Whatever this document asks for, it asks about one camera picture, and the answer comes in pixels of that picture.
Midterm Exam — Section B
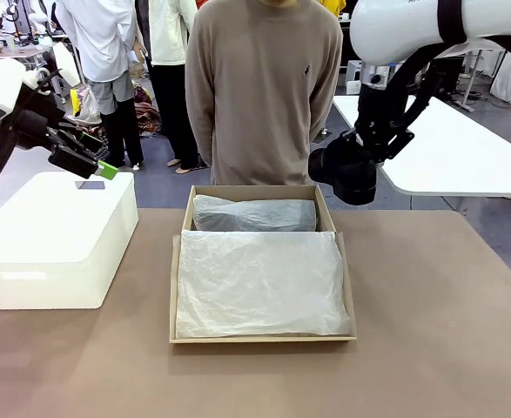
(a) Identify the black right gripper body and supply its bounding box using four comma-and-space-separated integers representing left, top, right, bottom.
353, 82, 415, 165

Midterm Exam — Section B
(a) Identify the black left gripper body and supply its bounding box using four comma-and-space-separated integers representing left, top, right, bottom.
14, 108, 103, 179

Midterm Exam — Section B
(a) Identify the cardboard shoe box with lid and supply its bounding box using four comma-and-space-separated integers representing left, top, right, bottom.
169, 184, 359, 345

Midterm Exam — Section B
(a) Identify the white tissue paper sheet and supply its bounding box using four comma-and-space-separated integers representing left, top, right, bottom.
192, 193, 318, 233
175, 229, 353, 340

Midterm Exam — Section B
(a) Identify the white foam box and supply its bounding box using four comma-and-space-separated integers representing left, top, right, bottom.
0, 171, 140, 311

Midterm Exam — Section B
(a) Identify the white plastic bag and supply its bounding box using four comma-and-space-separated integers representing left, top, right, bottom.
74, 85, 104, 125

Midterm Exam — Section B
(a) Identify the white drawer cart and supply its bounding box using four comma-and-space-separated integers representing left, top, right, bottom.
346, 59, 364, 95

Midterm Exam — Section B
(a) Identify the colourful patterned cloth pile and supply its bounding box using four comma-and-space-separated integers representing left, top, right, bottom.
131, 84, 164, 137

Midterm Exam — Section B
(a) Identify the person in white shirt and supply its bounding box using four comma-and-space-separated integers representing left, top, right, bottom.
54, 0, 146, 172

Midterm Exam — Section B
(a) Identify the cluttered grey background table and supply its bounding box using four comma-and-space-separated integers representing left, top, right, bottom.
0, 42, 55, 73

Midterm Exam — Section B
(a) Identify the person in beige sweater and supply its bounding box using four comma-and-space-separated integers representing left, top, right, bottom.
184, 0, 345, 187

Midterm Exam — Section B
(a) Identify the wire mesh basket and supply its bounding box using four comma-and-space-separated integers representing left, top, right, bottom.
91, 137, 111, 160

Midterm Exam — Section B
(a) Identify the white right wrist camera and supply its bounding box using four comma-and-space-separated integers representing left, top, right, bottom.
361, 63, 399, 93

